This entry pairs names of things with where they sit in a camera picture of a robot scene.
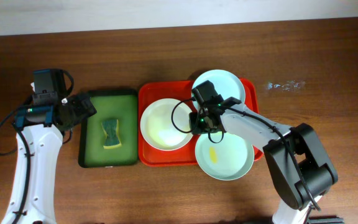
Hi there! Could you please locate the green and yellow sponge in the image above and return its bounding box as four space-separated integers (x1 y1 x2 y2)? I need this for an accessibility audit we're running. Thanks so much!
101 119 122 149

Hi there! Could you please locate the red plastic tray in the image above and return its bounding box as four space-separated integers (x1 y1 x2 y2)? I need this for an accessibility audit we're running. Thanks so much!
138 78 259 167

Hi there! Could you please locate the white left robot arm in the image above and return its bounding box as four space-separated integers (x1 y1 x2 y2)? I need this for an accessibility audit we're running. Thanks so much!
2 93 96 223

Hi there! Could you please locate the green tray with black rim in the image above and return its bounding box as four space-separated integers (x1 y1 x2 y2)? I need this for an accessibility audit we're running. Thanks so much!
78 89 138 168

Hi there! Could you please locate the white plate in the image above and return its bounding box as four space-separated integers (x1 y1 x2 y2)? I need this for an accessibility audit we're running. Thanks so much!
140 98 193 151

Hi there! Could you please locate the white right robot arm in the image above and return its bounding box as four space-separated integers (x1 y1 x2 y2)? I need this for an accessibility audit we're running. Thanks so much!
190 95 342 223

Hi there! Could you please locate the light blue plate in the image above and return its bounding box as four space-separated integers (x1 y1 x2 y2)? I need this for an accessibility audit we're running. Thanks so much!
191 70 246 103
195 133 255 180

